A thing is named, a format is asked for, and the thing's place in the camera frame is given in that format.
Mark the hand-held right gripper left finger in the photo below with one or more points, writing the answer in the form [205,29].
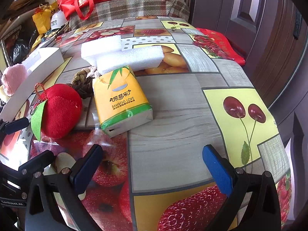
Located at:
[89,166]

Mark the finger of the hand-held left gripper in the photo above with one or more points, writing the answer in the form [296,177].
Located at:
[39,161]
[16,125]

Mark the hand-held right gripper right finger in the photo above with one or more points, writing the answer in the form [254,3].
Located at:
[216,170]

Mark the red plush apple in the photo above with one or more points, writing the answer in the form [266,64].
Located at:
[60,110]

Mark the pink plush strawberry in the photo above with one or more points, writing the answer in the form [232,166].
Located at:
[15,75]

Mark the white cardboard box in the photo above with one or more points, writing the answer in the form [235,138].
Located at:
[41,62]

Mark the pale yellow plush toy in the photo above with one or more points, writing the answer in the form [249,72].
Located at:
[3,92]

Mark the fruit print tablecloth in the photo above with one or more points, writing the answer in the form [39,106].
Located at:
[182,115]

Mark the yellow tissue pack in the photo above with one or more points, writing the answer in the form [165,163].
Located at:
[120,101]

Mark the black plastic bag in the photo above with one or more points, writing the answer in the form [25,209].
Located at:
[19,45]

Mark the yellow plastic bag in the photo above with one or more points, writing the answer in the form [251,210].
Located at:
[44,19]

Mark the white helmet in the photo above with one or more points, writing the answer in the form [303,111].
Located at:
[59,20]

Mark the white foam block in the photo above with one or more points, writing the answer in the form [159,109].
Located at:
[130,59]
[101,47]

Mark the red bag on chair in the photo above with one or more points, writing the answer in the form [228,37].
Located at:
[221,45]

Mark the brown wooden door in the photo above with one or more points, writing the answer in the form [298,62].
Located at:
[274,41]

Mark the grey panel door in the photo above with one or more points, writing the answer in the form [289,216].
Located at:
[223,9]

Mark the plaid cloth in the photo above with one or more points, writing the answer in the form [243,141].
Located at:
[134,8]

